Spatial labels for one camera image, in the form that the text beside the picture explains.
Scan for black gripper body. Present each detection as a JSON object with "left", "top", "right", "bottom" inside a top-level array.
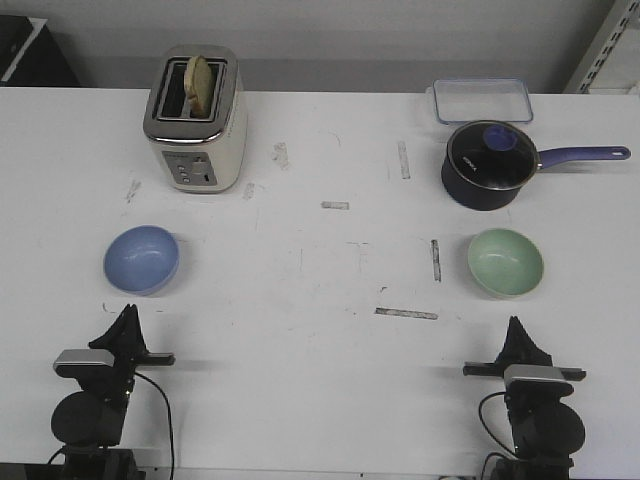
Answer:
[
  {"left": 76, "top": 348, "right": 176, "bottom": 400},
  {"left": 462, "top": 362, "right": 586, "bottom": 408}
]

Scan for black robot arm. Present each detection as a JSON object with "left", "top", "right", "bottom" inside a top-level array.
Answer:
[
  {"left": 462, "top": 316, "right": 586, "bottom": 479},
  {"left": 51, "top": 304, "right": 175, "bottom": 479}
]

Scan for white and chrome toaster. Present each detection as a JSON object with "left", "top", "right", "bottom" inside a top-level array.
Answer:
[{"left": 143, "top": 44, "right": 248, "bottom": 193}]

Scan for glass pot lid purple knob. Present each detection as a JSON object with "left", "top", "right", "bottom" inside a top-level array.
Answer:
[{"left": 447, "top": 120, "right": 539, "bottom": 191}]

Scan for blue bowl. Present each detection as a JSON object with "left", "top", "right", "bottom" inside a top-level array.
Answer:
[{"left": 103, "top": 225, "right": 180, "bottom": 296}]

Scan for purple saucepan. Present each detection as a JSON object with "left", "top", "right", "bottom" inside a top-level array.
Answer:
[{"left": 441, "top": 144, "right": 631, "bottom": 211}]

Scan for green bowl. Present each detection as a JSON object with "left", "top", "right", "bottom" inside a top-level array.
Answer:
[{"left": 467, "top": 228, "right": 545, "bottom": 298}]

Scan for white metal shelf upright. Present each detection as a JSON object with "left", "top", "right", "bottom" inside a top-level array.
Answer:
[{"left": 563, "top": 1, "right": 639, "bottom": 95}]

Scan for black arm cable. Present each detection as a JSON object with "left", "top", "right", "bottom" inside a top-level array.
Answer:
[
  {"left": 477, "top": 391, "right": 519, "bottom": 479},
  {"left": 134, "top": 370, "right": 176, "bottom": 476}
]

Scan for black box in background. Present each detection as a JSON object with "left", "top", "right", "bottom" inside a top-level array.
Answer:
[{"left": 1, "top": 14, "right": 81, "bottom": 88}]

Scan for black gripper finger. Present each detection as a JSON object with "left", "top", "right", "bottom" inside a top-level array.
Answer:
[
  {"left": 88, "top": 304, "right": 146, "bottom": 353},
  {"left": 496, "top": 316, "right": 553, "bottom": 368}
]

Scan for clear plastic food container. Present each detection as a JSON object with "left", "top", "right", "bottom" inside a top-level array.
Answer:
[{"left": 426, "top": 78, "right": 534, "bottom": 125}]

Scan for slice of toast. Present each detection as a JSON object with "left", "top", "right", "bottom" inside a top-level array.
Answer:
[{"left": 183, "top": 55, "right": 213, "bottom": 118}]

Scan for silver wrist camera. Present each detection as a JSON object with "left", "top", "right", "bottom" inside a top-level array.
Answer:
[
  {"left": 504, "top": 364, "right": 574, "bottom": 397},
  {"left": 53, "top": 349, "right": 115, "bottom": 380}
]

